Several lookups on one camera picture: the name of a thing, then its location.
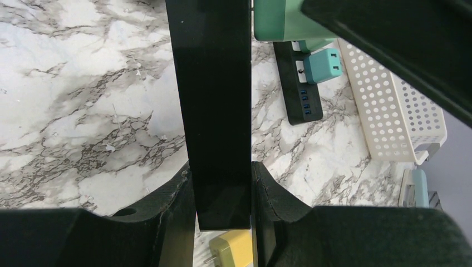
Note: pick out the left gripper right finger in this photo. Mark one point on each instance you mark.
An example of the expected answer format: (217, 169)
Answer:
(287, 232)

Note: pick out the yellow usb charger plug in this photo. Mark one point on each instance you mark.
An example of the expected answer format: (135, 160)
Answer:
(232, 248)

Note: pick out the white perforated basket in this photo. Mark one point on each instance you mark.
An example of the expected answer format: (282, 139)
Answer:
(399, 122)

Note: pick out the black power strip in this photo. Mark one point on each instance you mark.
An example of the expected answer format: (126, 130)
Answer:
(302, 100)
(211, 42)

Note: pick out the teal charger plug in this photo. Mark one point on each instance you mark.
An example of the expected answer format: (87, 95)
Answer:
(283, 21)
(322, 66)

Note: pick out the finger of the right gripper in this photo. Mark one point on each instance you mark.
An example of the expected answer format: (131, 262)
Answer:
(427, 43)

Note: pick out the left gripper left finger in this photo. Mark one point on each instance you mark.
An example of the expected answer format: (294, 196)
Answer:
(157, 230)

